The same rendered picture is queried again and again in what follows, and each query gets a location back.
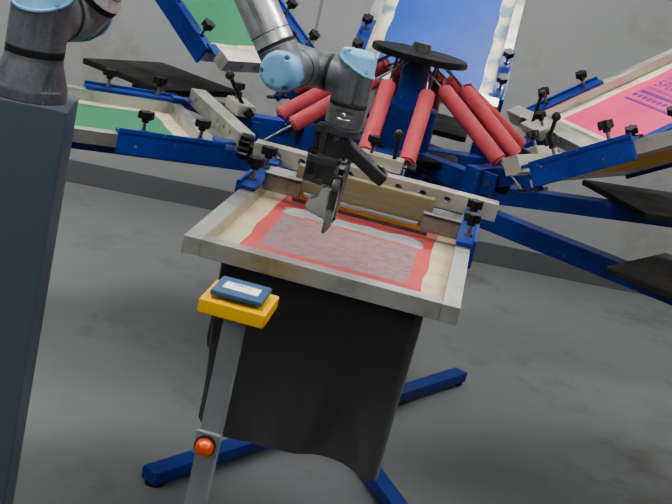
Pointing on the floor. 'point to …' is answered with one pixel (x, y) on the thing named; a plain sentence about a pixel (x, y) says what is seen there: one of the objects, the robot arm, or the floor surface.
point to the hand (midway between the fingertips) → (330, 224)
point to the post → (222, 379)
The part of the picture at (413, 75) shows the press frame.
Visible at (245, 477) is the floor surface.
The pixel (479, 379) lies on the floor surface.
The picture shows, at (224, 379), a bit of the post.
